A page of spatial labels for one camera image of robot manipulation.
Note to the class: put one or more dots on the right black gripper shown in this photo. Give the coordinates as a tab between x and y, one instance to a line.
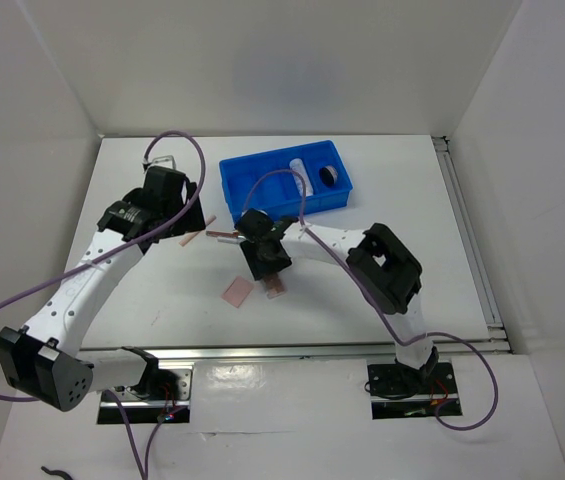
257	265

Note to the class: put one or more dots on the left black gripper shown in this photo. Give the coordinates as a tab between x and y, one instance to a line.
191	218

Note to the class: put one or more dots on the eyeshadow palette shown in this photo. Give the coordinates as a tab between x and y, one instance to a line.
273	286

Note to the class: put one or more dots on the pink concealer stick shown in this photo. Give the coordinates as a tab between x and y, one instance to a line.
190	236

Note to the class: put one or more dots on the silver blue mascara tube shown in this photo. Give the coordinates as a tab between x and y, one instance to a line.
229	240

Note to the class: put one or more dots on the red lip gloss tube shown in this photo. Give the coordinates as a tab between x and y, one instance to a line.
219	234

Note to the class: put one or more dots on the blue plastic compartment tray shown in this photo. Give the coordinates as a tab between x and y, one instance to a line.
261	181

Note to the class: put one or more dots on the white cosmetic tube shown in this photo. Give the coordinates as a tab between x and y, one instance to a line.
301	177

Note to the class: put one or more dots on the round powder compact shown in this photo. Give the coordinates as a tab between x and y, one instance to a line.
328	175

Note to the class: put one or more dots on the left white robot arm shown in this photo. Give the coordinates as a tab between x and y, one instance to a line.
41	358

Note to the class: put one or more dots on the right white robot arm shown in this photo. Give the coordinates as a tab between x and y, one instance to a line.
380	265

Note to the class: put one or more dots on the black hook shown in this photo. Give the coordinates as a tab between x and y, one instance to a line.
56	473

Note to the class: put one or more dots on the aluminium front rail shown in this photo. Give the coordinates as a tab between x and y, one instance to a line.
274	353

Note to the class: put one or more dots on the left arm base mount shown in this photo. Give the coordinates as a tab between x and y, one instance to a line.
167	402

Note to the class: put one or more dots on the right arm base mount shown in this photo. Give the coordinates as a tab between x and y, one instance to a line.
394	394

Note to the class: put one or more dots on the aluminium side rail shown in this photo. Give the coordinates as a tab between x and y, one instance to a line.
498	337

